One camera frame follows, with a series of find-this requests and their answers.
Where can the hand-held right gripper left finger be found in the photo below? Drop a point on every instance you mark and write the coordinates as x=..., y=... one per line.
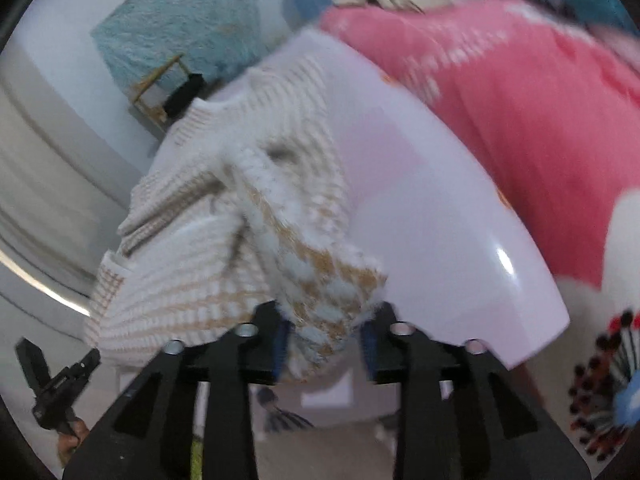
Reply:
x=265, y=342

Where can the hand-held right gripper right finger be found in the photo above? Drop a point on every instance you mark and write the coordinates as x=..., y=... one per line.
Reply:
x=380, y=350

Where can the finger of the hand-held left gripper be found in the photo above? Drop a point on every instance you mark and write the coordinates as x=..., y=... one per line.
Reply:
x=32, y=362
x=82, y=365

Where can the beige houndstooth fuzzy coat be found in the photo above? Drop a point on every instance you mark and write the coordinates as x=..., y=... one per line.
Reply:
x=190, y=270

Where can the person's left hand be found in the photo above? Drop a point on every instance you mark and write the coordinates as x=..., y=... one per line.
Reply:
x=72, y=440

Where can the bed with lilac sheet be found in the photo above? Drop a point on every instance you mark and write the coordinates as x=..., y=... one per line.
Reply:
x=425, y=200

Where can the black bag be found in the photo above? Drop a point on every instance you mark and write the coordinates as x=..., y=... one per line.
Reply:
x=182, y=95

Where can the wooden chair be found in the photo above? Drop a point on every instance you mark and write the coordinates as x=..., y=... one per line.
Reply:
x=150, y=95

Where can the pink floral blanket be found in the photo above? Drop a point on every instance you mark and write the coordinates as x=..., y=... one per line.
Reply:
x=525, y=110

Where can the teal floral wall cloth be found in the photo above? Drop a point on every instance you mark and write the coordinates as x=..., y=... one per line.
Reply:
x=180, y=15

